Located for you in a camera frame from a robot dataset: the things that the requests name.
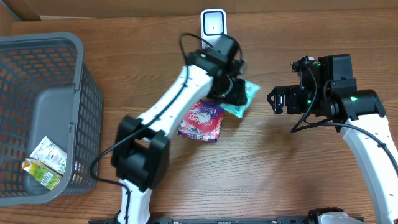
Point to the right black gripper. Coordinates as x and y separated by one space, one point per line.
285 99

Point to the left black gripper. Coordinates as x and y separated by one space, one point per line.
237 95

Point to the teal wipes packet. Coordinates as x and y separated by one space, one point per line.
251 90

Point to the red purple pad package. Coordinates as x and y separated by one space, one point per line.
203 122

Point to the white shampoo tube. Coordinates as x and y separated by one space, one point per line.
48 153

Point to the green yellow sachet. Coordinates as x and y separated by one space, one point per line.
42 173

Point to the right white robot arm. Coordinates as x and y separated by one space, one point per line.
327 95

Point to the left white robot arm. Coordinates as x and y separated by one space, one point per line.
141 151

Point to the white barcode scanner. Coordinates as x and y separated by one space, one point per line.
213 24

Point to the grey plastic basket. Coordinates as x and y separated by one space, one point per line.
47 91

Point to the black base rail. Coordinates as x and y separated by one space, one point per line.
278 220

